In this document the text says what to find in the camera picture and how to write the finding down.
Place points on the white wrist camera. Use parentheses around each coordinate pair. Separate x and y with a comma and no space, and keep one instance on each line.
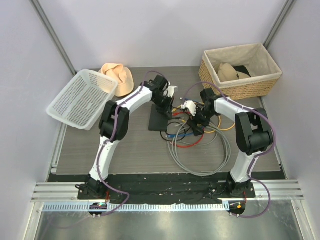
(190,106)
(170,91)

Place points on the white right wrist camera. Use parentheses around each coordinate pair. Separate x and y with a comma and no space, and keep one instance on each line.
(190,106)

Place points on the black item in basket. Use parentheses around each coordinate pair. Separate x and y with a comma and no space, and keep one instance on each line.
(242,69)

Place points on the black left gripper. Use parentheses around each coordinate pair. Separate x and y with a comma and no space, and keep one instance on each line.
(167,110)

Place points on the black network switch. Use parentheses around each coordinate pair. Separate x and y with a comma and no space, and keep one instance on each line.
(157,122)

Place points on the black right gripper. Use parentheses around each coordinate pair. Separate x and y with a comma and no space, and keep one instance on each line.
(194,122)

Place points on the beige cap in basket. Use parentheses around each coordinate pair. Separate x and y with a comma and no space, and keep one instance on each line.
(227,73)

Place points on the aluminium frame rail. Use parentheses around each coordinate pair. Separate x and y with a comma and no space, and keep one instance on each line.
(63,197)

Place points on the woven wicker basket with liner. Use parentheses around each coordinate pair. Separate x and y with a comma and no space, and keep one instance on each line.
(263,70)

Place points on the white perforated plastic basket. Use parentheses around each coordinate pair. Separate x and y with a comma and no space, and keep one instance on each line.
(82,100)

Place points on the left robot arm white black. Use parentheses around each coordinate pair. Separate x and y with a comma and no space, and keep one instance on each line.
(114,125)

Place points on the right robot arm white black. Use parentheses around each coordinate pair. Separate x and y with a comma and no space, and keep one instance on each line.
(253,133)

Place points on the black mounting base plate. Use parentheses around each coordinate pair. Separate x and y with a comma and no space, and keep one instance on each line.
(163,193)

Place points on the peach bucket hat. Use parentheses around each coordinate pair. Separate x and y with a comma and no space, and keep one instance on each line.
(122,75)

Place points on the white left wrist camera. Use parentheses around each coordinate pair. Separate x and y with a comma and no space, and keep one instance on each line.
(170,91)

